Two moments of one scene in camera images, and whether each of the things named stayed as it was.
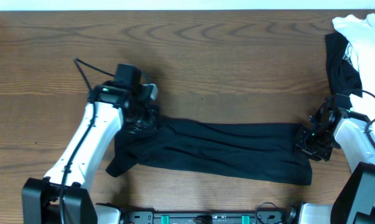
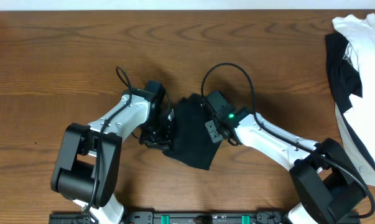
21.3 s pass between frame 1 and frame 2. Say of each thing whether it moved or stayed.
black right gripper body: moved
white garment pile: stayed
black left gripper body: moved
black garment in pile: stayed
